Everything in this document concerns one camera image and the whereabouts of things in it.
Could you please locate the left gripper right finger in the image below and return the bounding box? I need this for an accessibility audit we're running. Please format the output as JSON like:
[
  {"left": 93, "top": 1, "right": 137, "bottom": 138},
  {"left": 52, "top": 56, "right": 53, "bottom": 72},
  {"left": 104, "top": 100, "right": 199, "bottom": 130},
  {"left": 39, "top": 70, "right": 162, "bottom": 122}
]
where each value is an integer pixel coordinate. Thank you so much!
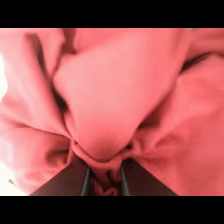
[{"left": 119, "top": 158, "right": 178, "bottom": 197}]

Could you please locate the red T-shirt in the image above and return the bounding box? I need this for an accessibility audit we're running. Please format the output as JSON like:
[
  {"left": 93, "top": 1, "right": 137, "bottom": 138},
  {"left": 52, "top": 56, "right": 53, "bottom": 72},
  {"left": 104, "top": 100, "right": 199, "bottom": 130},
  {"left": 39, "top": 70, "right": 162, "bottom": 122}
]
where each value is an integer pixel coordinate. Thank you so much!
[{"left": 0, "top": 28, "right": 224, "bottom": 197}]

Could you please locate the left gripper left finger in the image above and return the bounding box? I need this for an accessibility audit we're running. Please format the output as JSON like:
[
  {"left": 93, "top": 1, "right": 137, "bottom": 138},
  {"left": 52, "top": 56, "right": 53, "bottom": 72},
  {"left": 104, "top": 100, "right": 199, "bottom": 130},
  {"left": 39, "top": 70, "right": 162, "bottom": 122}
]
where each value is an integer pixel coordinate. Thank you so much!
[{"left": 30, "top": 157, "right": 92, "bottom": 197}]

